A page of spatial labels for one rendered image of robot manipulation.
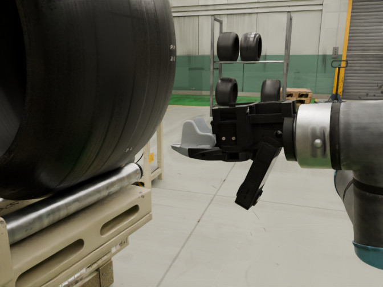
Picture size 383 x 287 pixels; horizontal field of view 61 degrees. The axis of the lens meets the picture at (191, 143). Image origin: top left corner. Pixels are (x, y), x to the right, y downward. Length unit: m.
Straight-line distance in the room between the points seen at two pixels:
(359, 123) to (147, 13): 0.35
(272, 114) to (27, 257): 0.42
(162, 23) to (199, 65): 11.27
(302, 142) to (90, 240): 0.41
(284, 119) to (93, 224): 0.39
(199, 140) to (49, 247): 0.29
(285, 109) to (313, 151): 0.07
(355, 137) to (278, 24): 11.13
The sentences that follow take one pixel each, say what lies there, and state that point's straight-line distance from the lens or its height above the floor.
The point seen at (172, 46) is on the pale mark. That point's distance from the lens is 0.61.
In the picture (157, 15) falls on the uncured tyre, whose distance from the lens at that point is 0.58.
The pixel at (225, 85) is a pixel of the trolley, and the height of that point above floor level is 0.76.
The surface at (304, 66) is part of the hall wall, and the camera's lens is 11.37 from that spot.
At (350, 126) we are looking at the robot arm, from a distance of 0.43.
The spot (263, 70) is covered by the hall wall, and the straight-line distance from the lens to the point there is 11.42.
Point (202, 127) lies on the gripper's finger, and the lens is 0.55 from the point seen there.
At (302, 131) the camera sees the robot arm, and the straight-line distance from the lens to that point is 0.44.
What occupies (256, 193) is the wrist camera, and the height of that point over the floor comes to 0.96.
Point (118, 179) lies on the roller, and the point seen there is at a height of 0.91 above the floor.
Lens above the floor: 1.15
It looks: 14 degrees down
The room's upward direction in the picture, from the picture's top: straight up
